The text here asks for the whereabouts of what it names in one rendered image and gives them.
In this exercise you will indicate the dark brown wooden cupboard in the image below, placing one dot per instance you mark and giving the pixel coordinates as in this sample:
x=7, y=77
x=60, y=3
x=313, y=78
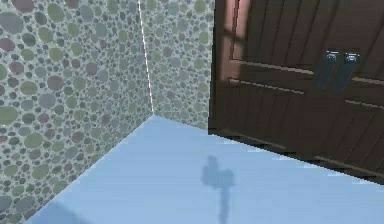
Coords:
x=283, y=110

